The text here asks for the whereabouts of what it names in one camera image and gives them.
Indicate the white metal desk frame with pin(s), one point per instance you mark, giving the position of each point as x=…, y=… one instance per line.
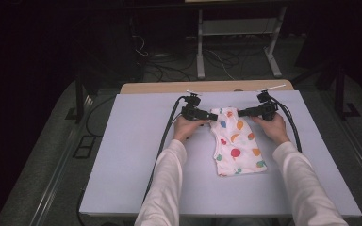
x=200, y=47

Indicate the black metal stand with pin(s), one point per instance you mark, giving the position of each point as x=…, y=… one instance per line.
x=79, y=100
x=340, y=94

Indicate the white fruit print pants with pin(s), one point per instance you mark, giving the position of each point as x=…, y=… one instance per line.
x=235, y=141

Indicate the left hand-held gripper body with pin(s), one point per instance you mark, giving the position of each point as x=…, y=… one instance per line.
x=191, y=109

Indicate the black floor frame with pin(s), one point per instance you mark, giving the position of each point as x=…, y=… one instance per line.
x=85, y=147

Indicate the wooden table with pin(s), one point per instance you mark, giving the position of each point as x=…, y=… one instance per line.
x=157, y=87

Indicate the person's right hand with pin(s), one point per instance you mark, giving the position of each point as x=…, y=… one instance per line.
x=273, y=128

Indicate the person's left hand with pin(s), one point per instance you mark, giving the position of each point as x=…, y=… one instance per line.
x=185, y=128

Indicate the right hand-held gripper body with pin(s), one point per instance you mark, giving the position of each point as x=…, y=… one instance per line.
x=267, y=109

